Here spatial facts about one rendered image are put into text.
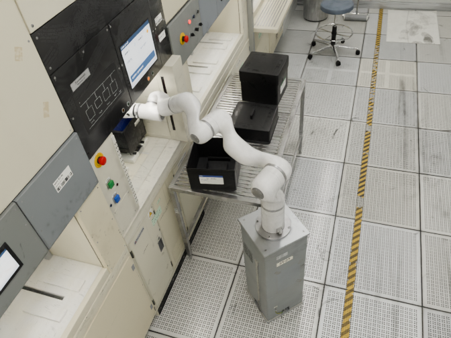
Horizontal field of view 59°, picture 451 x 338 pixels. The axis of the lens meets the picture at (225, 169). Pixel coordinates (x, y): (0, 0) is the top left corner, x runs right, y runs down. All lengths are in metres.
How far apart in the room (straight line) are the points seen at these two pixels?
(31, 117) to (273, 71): 1.78
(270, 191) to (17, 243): 1.01
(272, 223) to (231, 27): 2.10
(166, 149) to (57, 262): 0.90
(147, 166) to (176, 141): 0.27
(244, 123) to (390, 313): 1.50
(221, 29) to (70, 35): 2.27
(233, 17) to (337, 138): 1.43
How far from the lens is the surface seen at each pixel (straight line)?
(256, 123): 2.62
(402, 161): 3.74
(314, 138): 3.84
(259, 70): 2.85
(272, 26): 3.84
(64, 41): 1.59
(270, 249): 2.07
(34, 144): 1.50
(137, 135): 2.47
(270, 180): 1.80
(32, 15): 1.49
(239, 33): 3.69
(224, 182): 2.29
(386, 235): 3.17
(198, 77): 3.13
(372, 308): 2.84
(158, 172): 2.37
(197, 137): 1.87
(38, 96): 1.50
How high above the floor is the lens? 2.48
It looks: 44 degrees down
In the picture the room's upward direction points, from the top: 7 degrees counter-clockwise
